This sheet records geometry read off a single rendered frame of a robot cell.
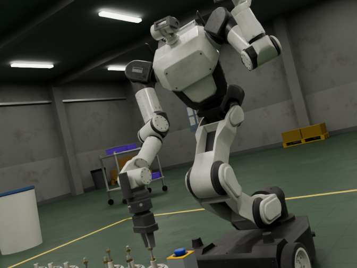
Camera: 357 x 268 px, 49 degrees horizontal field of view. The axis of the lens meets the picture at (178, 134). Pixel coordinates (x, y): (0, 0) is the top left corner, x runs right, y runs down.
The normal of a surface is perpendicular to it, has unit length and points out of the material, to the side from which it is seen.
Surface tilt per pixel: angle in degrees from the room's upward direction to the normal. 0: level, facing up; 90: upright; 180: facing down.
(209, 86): 123
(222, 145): 90
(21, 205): 94
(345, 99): 90
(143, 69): 73
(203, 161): 41
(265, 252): 45
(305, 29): 90
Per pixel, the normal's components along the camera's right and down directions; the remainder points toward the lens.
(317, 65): -0.58, 0.11
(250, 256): -0.57, -0.60
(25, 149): 0.78, -0.21
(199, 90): 0.00, 0.52
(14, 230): 0.22, -0.03
